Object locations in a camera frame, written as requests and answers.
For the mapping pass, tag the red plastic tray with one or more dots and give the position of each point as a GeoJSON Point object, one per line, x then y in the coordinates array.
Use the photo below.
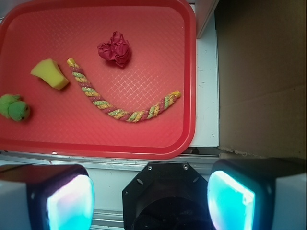
{"type": "Point", "coordinates": [162, 37]}

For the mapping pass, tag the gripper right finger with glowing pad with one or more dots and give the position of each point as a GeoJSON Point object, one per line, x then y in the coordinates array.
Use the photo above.
{"type": "Point", "coordinates": [258, 194]}

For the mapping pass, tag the black octagonal mount plate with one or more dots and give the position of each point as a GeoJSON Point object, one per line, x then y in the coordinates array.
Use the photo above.
{"type": "Point", "coordinates": [166, 196]}

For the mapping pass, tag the crumpled red paper ball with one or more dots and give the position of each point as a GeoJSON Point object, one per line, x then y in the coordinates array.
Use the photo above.
{"type": "Point", "coordinates": [116, 50]}

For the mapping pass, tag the brown cardboard box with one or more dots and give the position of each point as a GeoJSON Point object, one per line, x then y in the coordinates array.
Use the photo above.
{"type": "Point", "coordinates": [262, 52]}

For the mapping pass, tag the yellow sponge piece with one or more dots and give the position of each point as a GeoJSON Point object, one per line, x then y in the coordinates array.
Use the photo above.
{"type": "Point", "coordinates": [49, 72]}

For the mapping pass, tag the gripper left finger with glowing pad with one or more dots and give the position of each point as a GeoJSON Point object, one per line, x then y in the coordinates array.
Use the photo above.
{"type": "Point", "coordinates": [45, 197]}

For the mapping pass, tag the green plush animal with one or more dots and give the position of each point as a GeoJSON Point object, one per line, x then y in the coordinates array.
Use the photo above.
{"type": "Point", "coordinates": [12, 107]}

